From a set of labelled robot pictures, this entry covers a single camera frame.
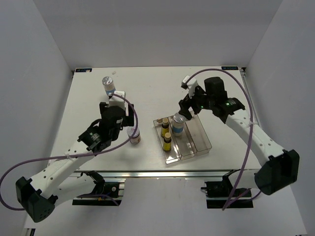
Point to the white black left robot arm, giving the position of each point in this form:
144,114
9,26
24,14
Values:
40,194

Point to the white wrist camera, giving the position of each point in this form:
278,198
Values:
189,84
117,103

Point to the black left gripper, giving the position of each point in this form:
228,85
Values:
128,120

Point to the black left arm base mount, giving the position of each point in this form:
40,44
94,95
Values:
110,196

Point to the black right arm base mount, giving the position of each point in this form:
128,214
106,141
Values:
217,194

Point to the yellow label sauce bottle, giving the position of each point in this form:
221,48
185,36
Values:
164,127

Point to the blue table corner sticker right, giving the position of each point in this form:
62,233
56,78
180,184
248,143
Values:
229,68

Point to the brown spice jar white lid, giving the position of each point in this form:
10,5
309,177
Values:
134,135

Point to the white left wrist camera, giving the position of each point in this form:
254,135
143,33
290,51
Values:
117,103

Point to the blue table corner sticker left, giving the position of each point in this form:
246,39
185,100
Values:
83,70

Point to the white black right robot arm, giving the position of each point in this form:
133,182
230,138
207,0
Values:
279,167

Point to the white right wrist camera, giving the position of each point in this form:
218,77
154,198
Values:
189,84

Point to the blue table corner sticker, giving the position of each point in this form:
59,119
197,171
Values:
83,70
229,68

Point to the aluminium table front rail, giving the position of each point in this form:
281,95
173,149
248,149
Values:
162,174

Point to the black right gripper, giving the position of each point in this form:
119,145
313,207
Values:
185,104

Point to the blue label sesame shaker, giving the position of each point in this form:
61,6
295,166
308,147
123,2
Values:
178,124
108,85

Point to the clear acrylic three-compartment organizer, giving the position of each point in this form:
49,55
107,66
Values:
192,142

